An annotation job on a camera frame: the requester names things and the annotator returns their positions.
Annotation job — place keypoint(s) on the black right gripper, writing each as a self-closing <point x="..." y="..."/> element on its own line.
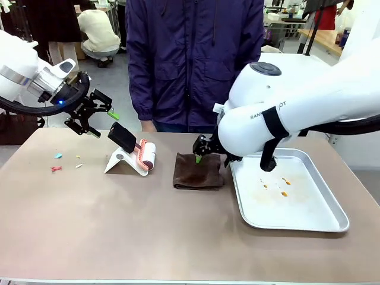
<point x="206" y="145"/>

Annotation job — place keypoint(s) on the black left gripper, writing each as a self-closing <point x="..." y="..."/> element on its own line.
<point x="77" y="104"/>

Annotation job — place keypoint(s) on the brown cloth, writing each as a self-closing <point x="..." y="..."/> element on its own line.
<point x="196" y="176"/>

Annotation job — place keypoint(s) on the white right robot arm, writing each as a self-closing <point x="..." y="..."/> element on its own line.
<point x="297" y="89"/>

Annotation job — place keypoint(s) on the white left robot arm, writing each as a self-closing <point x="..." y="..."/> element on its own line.
<point x="17" y="71"/>

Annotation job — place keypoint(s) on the person's right hand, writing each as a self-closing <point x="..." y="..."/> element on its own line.
<point x="148" y="125"/>

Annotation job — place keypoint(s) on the blue paper scrap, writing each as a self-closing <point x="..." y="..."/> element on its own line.
<point x="58" y="155"/>

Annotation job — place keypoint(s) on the white folded roller stand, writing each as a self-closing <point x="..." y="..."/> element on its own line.
<point x="120" y="164"/>

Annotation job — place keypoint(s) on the red paper scrap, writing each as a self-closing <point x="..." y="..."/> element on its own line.
<point x="56" y="169"/>

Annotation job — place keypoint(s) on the crouching person cream sweater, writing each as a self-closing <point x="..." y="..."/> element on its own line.
<point x="98" y="32"/>

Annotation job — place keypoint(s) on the small white table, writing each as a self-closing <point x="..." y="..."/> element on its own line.
<point x="34" y="43"/>

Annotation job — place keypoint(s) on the person in black coat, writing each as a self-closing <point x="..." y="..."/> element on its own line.
<point x="53" y="20"/>

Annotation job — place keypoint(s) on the person in purple jacket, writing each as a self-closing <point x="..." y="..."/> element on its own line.
<point x="184" y="59"/>

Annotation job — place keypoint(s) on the silver metal tray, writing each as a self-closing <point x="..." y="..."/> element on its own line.
<point x="294" y="207"/>

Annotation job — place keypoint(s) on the large white table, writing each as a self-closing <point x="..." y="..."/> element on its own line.
<point x="297" y="58"/>

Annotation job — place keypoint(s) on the black pole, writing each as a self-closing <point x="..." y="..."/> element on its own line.
<point x="311" y="29"/>

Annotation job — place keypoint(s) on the wooden top table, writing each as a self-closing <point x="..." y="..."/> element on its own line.
<point x="323" y="40"/>

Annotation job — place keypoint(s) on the blue bottle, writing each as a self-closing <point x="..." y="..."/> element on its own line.
<point x="346" y="38"/>

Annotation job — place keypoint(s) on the person in red top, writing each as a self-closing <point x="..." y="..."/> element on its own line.
<point x="325" y="15"/>

